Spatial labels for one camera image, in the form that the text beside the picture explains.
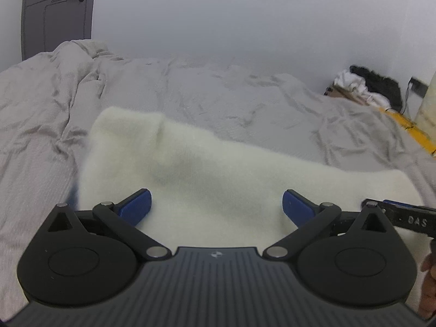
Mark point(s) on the black wall charger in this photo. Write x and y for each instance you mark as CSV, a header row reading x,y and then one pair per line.
x,y
418,87

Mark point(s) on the grey bedroom door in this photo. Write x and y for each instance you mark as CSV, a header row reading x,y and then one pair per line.
x,y
48,23

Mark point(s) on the person's right hand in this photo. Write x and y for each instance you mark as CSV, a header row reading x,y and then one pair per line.
x,y
427,305

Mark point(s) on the yellow bed sheet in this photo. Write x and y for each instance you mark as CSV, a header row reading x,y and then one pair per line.
x,y
411,128

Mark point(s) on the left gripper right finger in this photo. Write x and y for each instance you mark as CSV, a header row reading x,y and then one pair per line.
x,y
301,211

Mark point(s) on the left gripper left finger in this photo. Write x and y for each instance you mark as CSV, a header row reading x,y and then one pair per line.
x,y
107,231

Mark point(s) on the grey patterned bed duvet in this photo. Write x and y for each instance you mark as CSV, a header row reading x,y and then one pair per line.
x,y
42,145

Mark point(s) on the white crumpled garment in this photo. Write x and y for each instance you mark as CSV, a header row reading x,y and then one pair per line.
x,y
355,86

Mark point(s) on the black clothing pile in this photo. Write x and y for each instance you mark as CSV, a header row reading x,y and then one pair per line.
x,y
380,84

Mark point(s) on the cream woven headboard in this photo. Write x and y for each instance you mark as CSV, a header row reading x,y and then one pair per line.
x,y
425,118

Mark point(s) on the cream white fluffy sweater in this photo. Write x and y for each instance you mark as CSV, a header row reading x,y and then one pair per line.
x,y
209,192

